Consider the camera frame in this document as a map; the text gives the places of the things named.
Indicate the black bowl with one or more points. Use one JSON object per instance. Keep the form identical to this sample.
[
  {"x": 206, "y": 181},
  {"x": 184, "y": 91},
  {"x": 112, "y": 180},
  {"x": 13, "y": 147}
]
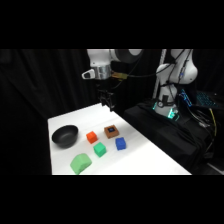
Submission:
[{"x": 65, "y": 135}]

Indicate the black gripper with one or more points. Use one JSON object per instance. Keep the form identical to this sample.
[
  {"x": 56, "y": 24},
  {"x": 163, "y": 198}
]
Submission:
[{"x": 104, "y": 85}]

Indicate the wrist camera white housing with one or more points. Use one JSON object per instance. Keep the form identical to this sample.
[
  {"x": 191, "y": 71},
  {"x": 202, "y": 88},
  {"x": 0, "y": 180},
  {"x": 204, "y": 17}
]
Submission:
[{"x": 89, "y": 74}]

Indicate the red block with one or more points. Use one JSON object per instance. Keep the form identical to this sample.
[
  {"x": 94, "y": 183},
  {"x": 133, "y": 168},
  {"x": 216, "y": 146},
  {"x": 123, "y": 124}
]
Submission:
[{"x": 91, "y": 136}]

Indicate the blue block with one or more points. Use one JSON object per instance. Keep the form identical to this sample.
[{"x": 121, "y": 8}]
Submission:
[{"x": 121, "y": 143}]

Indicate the black robot stand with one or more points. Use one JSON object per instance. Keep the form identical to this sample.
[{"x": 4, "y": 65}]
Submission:
[{"x": 173, "y": 140}]

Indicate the light green arched block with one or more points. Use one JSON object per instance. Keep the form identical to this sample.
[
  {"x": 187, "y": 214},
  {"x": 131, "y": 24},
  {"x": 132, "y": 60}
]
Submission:
[{"x": 80, "y": 163}]

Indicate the brown block with dark square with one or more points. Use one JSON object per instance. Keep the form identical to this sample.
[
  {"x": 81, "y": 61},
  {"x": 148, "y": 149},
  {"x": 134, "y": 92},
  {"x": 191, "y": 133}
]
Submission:
[{"x": 111, "y": 131}]

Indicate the black curtain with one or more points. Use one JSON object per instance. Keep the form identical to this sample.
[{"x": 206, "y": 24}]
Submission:
[{"x": 40, "y": 100}]

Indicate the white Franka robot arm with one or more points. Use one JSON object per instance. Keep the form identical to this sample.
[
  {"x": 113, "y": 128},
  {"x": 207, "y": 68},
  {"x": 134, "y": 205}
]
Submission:
[{"x": 176, "y": 71}]

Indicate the small green block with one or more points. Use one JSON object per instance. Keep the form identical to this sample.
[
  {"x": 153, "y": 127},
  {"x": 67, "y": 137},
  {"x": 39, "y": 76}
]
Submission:
[{"x": 99, "y": 149}]

